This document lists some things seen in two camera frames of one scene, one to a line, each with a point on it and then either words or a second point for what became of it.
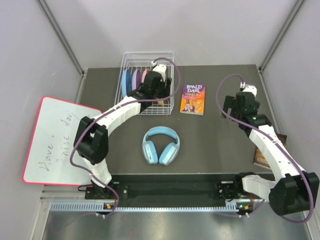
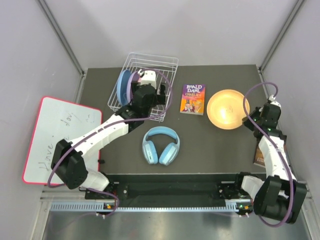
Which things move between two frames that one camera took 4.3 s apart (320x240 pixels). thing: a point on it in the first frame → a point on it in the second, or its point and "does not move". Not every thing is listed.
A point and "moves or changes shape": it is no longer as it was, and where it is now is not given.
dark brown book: (260, 158) does not move
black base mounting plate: (163, 188) does not move
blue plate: (126, 82) moves or changes shape
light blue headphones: (169, 154) does not move
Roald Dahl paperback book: (192, 100) does not move
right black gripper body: (230, 102) → (255, 115)
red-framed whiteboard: (48, 157) does not move
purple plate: (136, 79) moves or changes shape
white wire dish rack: (146, 61) moves or changes shape
